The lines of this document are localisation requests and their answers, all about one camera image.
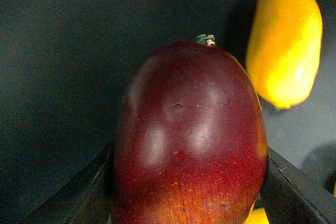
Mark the yellow mango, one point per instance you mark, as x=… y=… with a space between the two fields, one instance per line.
x=283 y=52

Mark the red mango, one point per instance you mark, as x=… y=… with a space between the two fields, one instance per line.
x=191 y=144

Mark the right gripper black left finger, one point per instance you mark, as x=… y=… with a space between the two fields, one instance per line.
x=82 y=200

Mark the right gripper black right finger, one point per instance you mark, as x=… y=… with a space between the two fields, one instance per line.
x=289 y=196

